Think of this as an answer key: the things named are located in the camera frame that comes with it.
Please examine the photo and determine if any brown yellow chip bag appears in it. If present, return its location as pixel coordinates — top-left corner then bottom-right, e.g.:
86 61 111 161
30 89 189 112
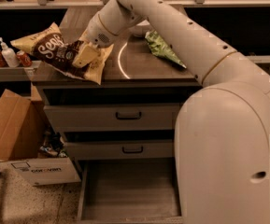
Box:
10 22 113 84

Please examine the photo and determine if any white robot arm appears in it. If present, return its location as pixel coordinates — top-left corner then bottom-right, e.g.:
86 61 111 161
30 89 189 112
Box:
84 0 270 224

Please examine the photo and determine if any green chip bag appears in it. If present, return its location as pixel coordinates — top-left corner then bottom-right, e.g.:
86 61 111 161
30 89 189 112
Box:
145 31 186 68

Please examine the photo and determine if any grey drawer cabinet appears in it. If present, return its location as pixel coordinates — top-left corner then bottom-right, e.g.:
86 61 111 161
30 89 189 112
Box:
31 5 204 161

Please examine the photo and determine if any open bottom drawer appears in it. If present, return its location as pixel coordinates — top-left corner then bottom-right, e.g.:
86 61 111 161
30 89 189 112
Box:
77 158 182 224

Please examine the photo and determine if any white bowl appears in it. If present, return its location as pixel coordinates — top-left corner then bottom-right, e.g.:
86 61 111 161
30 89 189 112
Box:
129 21 152 37

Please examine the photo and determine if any red soda can right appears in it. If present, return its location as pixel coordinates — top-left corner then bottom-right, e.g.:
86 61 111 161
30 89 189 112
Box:
16 50 32 67

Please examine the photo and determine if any white pump bottle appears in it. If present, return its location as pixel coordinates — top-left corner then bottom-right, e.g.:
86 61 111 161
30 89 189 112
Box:
0 37 20 68

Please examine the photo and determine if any brown cardboard box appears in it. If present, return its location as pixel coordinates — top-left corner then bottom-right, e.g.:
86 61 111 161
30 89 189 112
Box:
0 90 49 161

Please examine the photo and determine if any white printed cardboard box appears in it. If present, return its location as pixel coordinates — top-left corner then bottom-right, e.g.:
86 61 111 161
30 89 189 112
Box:
10 158 80 186

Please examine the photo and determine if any top drawer with handle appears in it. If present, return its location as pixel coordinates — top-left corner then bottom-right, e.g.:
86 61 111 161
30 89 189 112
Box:
44 103 179 133

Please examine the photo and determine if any drawer with handle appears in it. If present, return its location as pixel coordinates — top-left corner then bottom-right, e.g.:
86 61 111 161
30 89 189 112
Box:
44 103 179 133
64 140 174 161

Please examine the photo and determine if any middle drawer with handle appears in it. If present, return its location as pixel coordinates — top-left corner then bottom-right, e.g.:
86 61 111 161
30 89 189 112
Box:
64 140 174 161

